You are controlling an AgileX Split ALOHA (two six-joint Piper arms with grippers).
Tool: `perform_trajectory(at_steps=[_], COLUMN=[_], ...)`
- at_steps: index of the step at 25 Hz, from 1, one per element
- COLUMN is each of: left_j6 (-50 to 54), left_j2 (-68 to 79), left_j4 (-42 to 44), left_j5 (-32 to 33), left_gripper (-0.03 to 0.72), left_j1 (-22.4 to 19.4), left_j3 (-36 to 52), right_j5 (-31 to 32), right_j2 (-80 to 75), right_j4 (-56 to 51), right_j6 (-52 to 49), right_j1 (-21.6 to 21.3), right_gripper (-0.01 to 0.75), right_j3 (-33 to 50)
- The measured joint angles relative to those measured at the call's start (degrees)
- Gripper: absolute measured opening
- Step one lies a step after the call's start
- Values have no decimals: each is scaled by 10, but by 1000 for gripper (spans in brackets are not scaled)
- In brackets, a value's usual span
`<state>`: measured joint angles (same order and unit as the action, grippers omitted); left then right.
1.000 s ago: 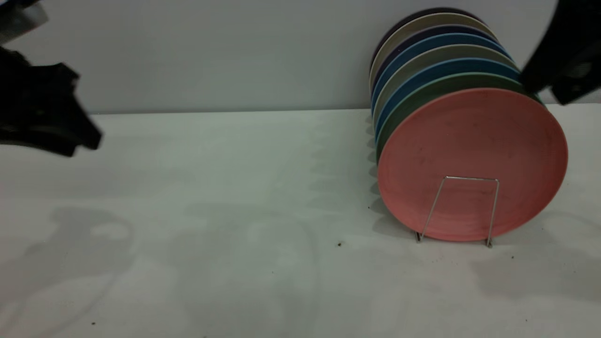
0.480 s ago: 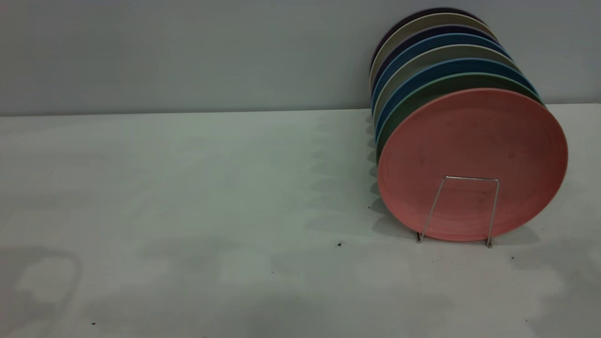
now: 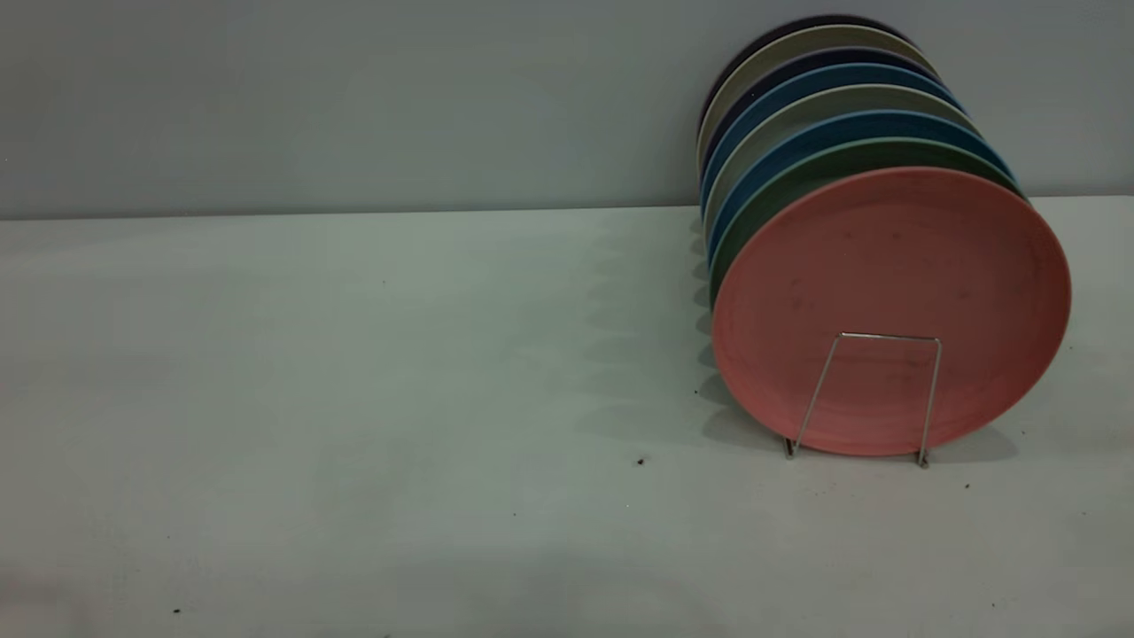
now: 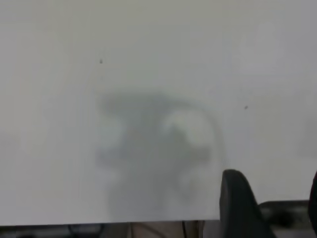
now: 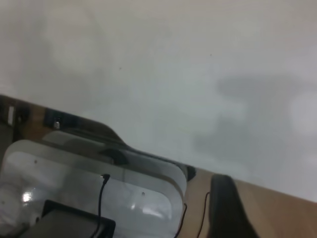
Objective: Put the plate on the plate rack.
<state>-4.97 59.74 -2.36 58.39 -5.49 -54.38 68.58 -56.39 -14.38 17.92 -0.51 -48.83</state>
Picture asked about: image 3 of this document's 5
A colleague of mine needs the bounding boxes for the pink round plate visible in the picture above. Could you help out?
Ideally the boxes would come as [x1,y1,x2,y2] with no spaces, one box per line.
[711,167,1073,457]

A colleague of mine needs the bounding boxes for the green round plate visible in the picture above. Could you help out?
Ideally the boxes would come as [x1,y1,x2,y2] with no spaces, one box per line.
[709,137,1024,307]

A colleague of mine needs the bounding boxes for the blue round plate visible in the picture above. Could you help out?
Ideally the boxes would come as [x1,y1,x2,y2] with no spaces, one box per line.
[700,63,967,221]
[707,109,1015,267]

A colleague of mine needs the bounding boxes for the pale grey round plate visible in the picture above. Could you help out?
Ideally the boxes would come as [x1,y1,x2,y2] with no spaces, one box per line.
[704,84,980,242]

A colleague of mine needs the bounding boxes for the dark purple round plate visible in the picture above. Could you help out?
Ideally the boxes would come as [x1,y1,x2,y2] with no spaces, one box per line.
[698,14,909,134]

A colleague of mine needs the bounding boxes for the dark navy round plate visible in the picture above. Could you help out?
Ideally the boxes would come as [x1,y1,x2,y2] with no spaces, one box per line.
[700,47,942,191]

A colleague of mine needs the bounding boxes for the beige round plate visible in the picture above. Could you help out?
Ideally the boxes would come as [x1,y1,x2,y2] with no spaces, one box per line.
[695,25,940,183]

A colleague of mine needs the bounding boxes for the silver wire plate rack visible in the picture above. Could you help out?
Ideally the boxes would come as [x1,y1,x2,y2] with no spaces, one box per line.
[784,332,942,469]

